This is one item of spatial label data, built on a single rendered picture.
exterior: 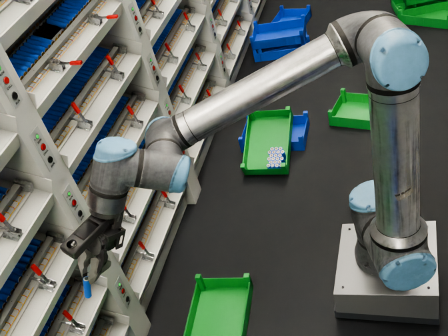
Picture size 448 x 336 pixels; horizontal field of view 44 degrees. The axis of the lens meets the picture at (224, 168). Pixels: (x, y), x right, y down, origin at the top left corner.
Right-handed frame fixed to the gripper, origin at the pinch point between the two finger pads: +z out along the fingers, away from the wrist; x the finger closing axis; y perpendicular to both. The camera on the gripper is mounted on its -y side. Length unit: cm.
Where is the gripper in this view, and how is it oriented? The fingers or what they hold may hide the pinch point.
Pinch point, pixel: (86, 278)
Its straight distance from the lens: 145.4
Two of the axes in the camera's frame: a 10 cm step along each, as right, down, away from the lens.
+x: -8.0, -4.2, 4.4
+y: 5.6, -2.1, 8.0
